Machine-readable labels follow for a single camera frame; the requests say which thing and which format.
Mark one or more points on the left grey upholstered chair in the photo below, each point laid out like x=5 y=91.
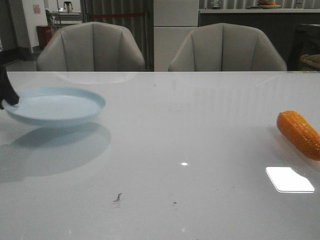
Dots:
x=91 y=47

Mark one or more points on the background white table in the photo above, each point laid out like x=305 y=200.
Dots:
x=66 y=18

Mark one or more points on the black gripper finger at plate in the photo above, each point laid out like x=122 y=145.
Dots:
x=7 y=92

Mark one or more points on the pink wall notice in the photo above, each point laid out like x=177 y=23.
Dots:
x=36 y=8

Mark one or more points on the grey upholstered chair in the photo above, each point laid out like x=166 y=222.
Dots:
x=91 y=47
x=225 y=47

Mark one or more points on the right grey upholstered chair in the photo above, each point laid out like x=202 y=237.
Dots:
x=225 y=47

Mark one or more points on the white cabinet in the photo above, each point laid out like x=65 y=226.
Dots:
x=172 y=20

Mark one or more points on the red bin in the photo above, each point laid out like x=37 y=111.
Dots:
x=44 y=34

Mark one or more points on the fruit bowl on counter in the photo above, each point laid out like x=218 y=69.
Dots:
x=268 y=4

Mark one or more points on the beige cushion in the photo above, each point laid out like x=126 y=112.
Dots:
x=313 y=61

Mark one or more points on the light blue round plate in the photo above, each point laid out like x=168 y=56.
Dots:
x=55 y=107

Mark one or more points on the grey counter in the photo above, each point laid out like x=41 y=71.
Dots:
x=278 y=24

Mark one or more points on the red barrier belt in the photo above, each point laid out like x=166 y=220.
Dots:
x=122 y=15

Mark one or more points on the orange corn cob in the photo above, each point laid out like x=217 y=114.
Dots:
x=300 y=133

